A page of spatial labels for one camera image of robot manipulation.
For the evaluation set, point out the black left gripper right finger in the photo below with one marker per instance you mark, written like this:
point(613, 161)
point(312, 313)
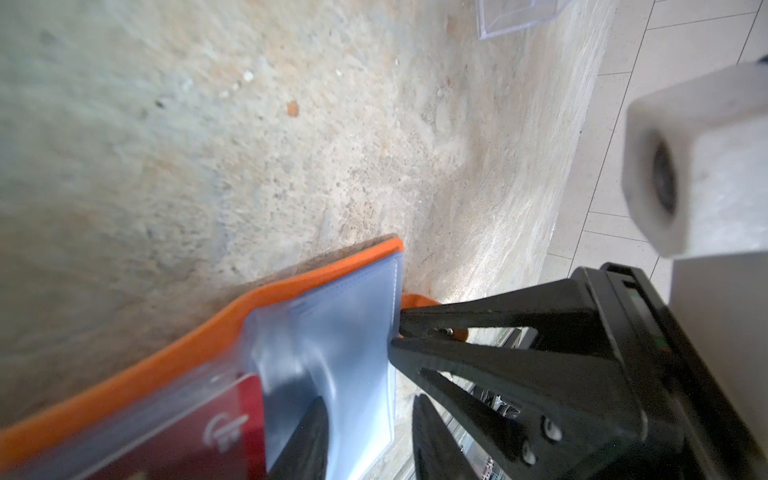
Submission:
point(435, 451)

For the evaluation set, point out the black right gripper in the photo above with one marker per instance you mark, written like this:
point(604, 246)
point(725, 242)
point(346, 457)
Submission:
point(570, 413)

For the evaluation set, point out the left card stack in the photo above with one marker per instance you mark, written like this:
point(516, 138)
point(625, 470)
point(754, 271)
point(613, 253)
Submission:
point(499, 17)

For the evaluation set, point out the orange card holder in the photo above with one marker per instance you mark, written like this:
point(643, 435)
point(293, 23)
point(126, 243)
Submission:
point(324, 333)

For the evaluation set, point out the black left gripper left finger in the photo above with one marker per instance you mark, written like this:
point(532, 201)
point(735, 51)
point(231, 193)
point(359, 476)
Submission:
point(305, 456)

